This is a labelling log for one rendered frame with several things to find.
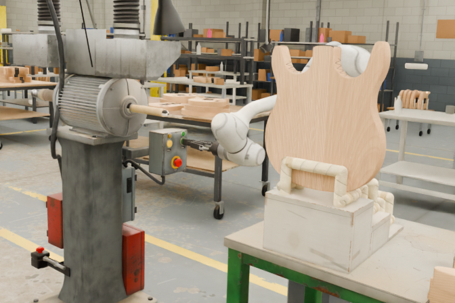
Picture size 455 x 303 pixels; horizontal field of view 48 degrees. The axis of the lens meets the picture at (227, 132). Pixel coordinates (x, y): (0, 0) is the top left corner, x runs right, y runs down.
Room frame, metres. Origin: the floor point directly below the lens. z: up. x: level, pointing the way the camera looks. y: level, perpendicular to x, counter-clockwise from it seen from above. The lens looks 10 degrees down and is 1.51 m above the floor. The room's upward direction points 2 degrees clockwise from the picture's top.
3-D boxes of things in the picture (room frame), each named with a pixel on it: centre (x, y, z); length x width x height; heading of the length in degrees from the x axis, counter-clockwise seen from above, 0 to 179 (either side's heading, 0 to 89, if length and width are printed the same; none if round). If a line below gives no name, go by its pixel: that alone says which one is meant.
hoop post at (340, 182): (1.31, -0.31, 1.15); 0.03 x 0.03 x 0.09
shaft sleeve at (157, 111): (2.03, 0.32, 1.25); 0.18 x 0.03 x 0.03; 51
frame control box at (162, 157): (2.37, 0.34, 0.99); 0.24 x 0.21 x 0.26; 51
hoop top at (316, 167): (1.36, -0.24, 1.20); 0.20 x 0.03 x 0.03; 54
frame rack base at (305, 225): (1.40, -0.27, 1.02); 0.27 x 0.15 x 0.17; 55
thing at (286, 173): (1.41, -0.17, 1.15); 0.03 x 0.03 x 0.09
